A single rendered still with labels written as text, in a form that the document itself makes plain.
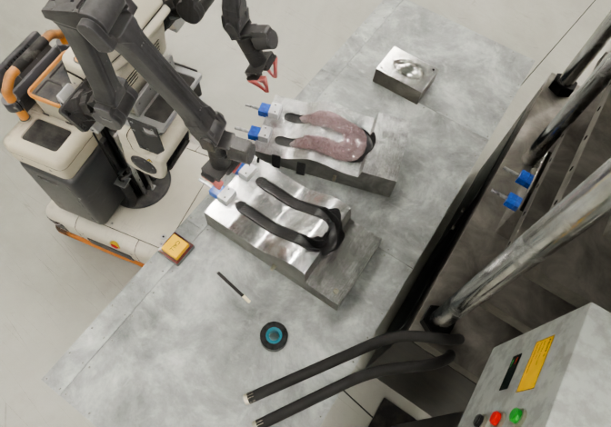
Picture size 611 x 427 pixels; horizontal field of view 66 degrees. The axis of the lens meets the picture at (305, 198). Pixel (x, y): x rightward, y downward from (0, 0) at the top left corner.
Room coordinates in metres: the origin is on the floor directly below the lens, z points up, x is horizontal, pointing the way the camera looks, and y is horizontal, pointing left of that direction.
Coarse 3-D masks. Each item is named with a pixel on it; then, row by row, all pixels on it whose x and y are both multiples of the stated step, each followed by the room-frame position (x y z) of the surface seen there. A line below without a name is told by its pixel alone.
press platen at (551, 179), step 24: (600, 96) 1.15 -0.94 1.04; (576, 120) 1.04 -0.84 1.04; (576, 144) 0.94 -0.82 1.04; (552, 168) 0.84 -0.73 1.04; (552, 192) 0.75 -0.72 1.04; (528, 216) 0.66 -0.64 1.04; (504, 288) 0.44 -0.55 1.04; (528, 288) 0.44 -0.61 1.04; (504, 312) 0.37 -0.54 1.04; (528, 312) 0.38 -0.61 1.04; (552, 312) 0.39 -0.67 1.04
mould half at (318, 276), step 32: (256, 192) 0.71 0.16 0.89; (288, 192) 0.73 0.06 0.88; (224, 224) 0.59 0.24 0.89; (256, 224) 0.60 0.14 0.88; (288, 224) 0.61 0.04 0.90; (320, 224) 0.60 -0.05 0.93; (352, 224) 0.65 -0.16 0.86; (256, 256) 0.53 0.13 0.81; (288, 256) 0.49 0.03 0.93; (352, 256) 0.55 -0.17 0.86; (320, 288) 0.43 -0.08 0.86
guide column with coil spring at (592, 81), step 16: (608, 64) 1.03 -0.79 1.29; (592, 80) 1.03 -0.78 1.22; (608, 80) 1.02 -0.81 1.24; (576, 96) 1.04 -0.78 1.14; (592, 96) 1.02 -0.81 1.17; (560, 112) 1.05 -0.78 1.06; (576, 112) 1.02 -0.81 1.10; (560, 128) 1.02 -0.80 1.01; (544, 144) 1.02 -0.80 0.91; (528, 160) 1.02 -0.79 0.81
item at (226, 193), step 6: (198, 180) 0.73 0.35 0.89; (204, 180) 0.73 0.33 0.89; (210, 186) 0.71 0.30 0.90; (222, 186) 0.71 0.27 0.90; (228, 186) 0.70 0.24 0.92; (210, 192) 0.69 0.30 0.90; (216, 192) 0.69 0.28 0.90; (222, 192) 0.68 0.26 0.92; (228, 192) 0.69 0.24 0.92; (234, 192) 0.69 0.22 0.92; (216, 198) 0.67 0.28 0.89; (222, 198) 0.66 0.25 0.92; (228, 198) 0.66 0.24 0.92
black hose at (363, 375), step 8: (448, 352) 0.30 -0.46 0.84; (424, 360) 0.26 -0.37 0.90; (432, 360) 0.26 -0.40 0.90; (440, 360) 0.26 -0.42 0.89; (448, 360) 0.27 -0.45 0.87; (368, 368) 0.22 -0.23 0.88; (376, 368) 0.22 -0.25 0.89; (384, 368) 0.22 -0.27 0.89; (392, 368) 0.23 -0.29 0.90; (400, 368) 0.23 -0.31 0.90; (408, 368) 0.23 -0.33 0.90; (416, 368) 0.23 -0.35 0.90; (424, 368) 0.23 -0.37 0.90; (432, 368) 0.24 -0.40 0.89; (352, 376) 0.19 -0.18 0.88; (360, 376) 0.20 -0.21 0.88; (368, 376) 0.20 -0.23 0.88; (376, 376) 0.20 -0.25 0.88; (352, 384) 0.17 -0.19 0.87
